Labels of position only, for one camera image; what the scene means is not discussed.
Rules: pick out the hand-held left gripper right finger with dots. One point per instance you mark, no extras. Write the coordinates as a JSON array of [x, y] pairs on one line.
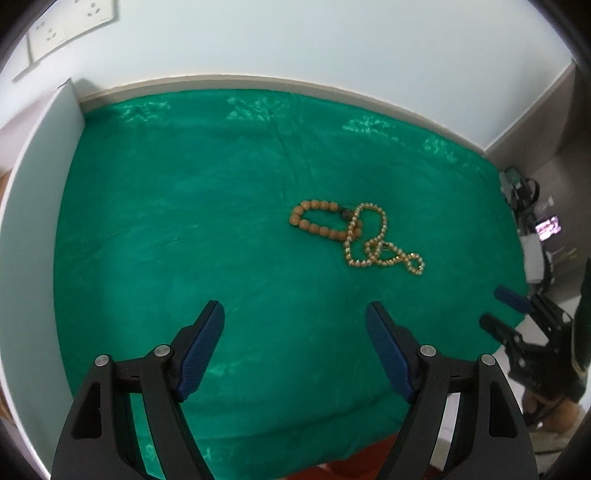
[[390, 355]]

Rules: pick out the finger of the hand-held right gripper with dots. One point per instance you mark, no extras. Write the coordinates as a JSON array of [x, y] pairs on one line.
[[498, 328], [512, 297]]

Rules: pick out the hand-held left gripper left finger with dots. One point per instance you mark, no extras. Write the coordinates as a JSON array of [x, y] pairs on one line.
[[198, 355]]

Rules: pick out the white cardboard box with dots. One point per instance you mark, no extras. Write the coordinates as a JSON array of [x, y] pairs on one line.
[[32, 207]]

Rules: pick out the person's right hand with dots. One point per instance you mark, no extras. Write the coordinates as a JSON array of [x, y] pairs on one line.
[[554, 415]]

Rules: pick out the lit phone screen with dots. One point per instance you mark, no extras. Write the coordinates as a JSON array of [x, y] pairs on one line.
[[548, 227]]

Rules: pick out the dark electronic equipment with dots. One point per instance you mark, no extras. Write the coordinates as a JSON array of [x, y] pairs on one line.
[[517, 189]]

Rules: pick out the orange cloth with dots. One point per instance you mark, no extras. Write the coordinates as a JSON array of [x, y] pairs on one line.
[[360, 461]]

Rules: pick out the green cloth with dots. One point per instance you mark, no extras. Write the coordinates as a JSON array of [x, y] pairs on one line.
[[231, 230]]

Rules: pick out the white wall switch plate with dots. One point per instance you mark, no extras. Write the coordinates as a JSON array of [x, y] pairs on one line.
[[22, 70]]

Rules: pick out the white wall socket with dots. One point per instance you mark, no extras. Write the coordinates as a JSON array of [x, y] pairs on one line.
[[90, 16], [46, 36]]

